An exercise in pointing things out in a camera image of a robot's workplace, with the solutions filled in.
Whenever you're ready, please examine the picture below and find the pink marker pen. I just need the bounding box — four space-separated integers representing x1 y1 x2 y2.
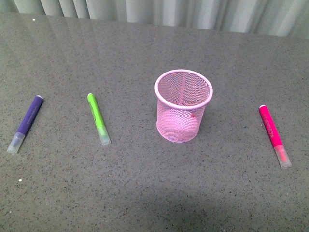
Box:
259 105 292 167

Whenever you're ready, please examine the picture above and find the purple marker pen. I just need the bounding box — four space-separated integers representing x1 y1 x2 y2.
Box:
7 95 43 154

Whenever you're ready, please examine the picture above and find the pink mesh pen cup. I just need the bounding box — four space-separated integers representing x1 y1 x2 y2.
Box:
154 69 213 143

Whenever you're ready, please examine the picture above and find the green highlighter pen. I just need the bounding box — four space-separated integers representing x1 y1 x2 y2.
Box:
87 93 111 146

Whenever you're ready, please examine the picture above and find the white vertical curtain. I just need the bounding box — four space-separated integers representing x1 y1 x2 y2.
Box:
0 0 309 39

